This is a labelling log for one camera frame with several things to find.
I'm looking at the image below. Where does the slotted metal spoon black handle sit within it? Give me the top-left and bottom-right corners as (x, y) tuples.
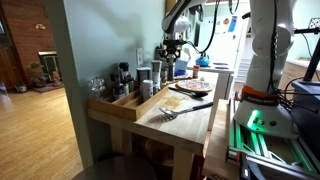
(158, 101), (214, 120)

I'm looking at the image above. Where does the beige kitchen cabinet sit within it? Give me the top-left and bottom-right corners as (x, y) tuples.
(279, 59), (320, 91)

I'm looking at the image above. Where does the black stand pole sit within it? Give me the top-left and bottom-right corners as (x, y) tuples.
(293, 28), (320, 83)

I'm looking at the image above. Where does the green cap spice jar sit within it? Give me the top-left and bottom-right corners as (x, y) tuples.
(160, 68), (168, 88)

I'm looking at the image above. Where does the fireplace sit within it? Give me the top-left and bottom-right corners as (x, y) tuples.
(37, 50), (63, 84)

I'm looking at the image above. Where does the blue fridge note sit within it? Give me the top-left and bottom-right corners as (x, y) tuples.
(227, 15), (238, 33)

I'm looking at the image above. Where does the white refrigerator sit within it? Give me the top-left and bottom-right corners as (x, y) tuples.
(193, 3), (249, 73)

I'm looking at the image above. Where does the black dumbbell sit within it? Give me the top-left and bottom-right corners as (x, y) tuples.
(118, 61), (131, 84)

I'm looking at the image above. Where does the wooden tray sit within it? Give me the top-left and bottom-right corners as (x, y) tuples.
(87, 84), (171, 122)

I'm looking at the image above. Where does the dark bottle black cap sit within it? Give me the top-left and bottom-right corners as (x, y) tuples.
(110, 73), (126, 100)

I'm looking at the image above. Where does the grey canister black lid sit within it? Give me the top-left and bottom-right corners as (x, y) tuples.
(136, 66), (152, 91)

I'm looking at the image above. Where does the white tissue paper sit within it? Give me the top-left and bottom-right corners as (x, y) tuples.
(179, 49), (192, 63)

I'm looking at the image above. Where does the green potted plant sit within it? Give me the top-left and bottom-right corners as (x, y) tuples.
(28, 61), (49, 88)

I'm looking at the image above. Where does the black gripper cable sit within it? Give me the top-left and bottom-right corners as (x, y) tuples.
(181, 0), (221, 54)

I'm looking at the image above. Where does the black plastic spoon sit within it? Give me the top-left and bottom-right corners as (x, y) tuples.
(168, 85), (209, 99)

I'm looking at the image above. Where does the small white plant pot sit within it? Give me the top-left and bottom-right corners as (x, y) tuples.
(14, 81), (28, 94)

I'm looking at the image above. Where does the tall white lidded container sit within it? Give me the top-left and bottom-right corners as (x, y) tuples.
(150, 59), (163, 91)

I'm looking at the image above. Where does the white wall outlet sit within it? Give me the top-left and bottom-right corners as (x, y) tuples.
(135, 47), (144, 67)

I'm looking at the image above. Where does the small dark label spice jar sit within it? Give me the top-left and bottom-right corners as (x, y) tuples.
(152, 83), (161, 96)

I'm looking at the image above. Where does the red cap spice jar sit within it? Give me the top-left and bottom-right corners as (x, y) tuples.
(192, 64), (201, 80)

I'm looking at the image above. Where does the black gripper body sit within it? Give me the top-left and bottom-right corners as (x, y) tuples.
(158, 37), (186, 59)

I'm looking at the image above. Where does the blue kettle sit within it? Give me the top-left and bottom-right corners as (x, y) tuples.
(194, 52), (211, 68)

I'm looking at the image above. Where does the clear glass jar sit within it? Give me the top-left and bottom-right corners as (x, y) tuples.
(88, 77), (106, 100)

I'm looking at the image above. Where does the blue box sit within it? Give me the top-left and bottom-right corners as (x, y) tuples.
(173, 59), (189, 77)

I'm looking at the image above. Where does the black control box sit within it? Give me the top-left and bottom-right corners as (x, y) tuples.
(291, 81), (320, 158)

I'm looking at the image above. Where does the white spice jar silver cap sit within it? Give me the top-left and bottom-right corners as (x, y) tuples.
(142, 79), (154, 103)

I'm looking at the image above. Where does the aluminium frame rail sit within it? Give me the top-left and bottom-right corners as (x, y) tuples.
(226, 98), (320, 180)

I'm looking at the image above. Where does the small black cap bottle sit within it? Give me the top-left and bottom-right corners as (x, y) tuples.
(125, 76), (135, 94)

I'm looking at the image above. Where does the colourful floral plate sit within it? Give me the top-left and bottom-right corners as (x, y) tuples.
(175, 78), (215, 94)

